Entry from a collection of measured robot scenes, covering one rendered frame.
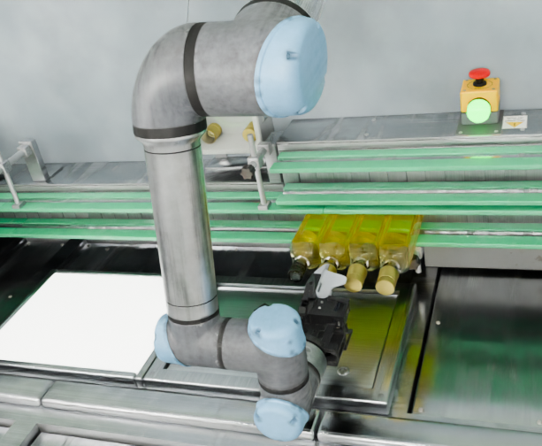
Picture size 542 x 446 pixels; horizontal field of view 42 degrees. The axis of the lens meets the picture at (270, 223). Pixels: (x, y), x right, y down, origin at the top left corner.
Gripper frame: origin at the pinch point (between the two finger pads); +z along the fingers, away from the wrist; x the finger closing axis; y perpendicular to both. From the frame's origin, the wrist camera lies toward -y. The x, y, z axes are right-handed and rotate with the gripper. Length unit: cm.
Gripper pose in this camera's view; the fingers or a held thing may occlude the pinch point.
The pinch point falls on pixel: (323, 280)
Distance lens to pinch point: 131.6
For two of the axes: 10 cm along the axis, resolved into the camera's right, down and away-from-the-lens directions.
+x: -1.3, -8.5, -5.1
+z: 3.1, -5.2, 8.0
